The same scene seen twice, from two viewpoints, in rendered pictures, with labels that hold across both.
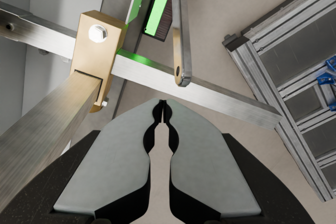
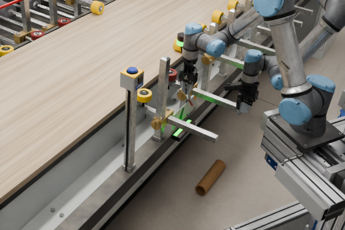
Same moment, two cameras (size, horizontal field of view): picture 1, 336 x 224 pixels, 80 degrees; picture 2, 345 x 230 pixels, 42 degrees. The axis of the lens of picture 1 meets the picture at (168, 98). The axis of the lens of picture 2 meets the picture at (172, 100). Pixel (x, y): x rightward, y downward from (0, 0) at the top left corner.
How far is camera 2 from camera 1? 2.13 m
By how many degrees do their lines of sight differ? 83
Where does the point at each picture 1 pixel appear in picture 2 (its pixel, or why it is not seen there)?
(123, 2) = (168, 128)
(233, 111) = (202, 131)
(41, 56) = (120, 147)
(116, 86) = (156, 146)
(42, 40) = (152, 110)
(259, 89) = not seen: outside the picture
